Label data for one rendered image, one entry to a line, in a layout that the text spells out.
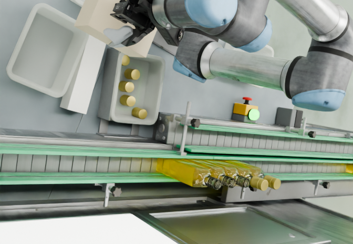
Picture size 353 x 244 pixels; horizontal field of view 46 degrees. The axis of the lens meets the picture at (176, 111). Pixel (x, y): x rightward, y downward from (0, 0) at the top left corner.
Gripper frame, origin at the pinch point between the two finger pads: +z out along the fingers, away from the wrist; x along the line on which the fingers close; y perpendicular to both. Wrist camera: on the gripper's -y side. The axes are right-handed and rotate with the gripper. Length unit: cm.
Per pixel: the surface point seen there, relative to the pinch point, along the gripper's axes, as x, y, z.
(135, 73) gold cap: 4.6, -24.7, 29.1
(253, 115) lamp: -1, -79, 26
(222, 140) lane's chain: 13, -65, 23
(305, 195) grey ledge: 19, -125, 24
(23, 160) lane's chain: 39.9, 0.4, 22.2
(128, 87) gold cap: 9.7, -24.1, 29.1
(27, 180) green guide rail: 43.2, 0.7, 13.7
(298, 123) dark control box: -9, -109, 28
